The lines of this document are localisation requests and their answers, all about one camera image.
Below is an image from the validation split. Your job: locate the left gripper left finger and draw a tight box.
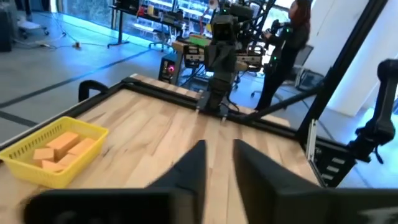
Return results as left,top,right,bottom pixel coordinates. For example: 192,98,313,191
23,139,208,224

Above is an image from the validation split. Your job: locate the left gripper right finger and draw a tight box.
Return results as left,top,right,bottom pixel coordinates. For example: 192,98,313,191
233,139,398,224

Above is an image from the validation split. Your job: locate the long orange foam block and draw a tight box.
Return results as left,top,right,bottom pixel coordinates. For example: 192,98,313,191
45,131,80,160
67,137,96,156

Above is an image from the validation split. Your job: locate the rounded orange foam block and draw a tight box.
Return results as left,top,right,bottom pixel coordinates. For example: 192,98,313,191
41,158,68,174

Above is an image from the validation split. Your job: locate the small orange foam cube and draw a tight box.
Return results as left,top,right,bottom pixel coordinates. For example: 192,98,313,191
32,147,55,168

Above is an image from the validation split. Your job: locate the black vented box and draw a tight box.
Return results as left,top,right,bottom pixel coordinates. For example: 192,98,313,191
309,136,358,189

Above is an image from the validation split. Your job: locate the yellow plastic basket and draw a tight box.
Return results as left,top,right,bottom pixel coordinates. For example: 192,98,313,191
0,116,109,190

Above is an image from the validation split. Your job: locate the black computer tower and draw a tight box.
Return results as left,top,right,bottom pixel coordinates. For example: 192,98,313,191
157,53,177,84

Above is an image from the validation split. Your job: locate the person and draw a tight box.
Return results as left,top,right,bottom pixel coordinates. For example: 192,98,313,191
254,0,312,112

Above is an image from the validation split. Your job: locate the black-legged background table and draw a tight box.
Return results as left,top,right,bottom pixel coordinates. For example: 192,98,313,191
107,4,185,50

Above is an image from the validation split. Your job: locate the white wheeled cart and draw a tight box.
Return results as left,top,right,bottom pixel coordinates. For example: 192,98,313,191
17,18,50,37

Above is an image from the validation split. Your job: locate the black cabinet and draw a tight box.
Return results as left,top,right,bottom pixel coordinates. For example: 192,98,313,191
0,7,14,53

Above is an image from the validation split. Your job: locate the silver metal bracket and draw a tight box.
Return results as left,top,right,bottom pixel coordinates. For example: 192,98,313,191
305,119,318,163

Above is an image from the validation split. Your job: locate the black aluminium table frame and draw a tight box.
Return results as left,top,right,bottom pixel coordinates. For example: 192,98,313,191
0,0,389,187

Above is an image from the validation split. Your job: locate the black loop handle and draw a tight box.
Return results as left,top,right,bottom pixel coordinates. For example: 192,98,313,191
77,79,109,103

